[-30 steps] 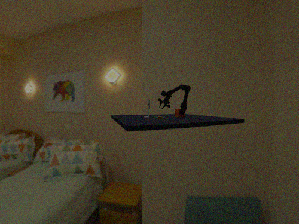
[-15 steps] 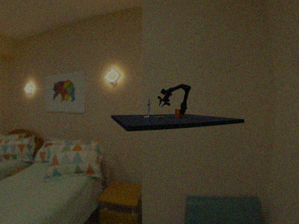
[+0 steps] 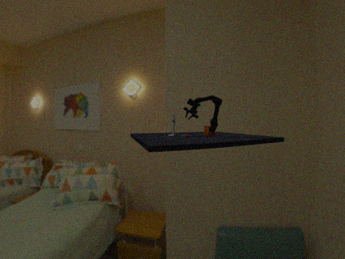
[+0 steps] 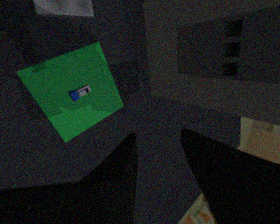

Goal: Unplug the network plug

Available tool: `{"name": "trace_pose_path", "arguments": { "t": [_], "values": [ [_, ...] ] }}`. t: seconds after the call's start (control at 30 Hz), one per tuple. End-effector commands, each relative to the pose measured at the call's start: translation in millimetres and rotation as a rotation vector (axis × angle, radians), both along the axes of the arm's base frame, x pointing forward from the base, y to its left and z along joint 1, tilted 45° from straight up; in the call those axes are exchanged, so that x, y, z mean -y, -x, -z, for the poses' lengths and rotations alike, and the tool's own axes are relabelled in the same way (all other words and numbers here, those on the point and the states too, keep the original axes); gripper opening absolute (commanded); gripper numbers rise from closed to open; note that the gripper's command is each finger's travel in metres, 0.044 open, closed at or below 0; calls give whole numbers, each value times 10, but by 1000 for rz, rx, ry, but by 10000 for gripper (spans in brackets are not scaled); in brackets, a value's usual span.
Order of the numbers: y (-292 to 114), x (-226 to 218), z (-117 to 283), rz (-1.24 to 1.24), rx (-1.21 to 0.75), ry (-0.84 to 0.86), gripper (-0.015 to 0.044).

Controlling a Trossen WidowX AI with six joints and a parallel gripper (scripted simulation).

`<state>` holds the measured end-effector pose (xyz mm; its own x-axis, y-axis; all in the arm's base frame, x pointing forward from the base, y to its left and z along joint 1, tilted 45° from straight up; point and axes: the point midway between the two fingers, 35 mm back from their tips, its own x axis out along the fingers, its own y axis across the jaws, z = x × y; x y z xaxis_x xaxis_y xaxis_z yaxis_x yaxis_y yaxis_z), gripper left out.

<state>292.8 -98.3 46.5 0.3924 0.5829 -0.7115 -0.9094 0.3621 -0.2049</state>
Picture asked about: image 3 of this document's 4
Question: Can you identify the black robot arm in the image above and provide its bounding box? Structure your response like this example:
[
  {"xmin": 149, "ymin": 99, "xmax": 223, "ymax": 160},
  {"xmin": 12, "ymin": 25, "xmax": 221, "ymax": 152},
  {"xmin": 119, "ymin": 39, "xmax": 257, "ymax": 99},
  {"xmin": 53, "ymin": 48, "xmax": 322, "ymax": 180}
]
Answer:
[{"xmin": 187, "ymin": 95, "xmax": 222, "ymax": 133}]

